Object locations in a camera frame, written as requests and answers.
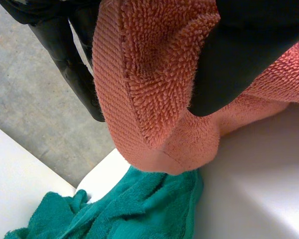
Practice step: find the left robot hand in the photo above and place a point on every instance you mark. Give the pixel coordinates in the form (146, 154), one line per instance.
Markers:
(241, 54)

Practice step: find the coral towel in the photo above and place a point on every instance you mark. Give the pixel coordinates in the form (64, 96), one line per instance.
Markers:
(149, 82)

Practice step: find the teal towel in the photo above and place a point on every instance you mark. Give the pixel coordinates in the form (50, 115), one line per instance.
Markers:
(129, 209)

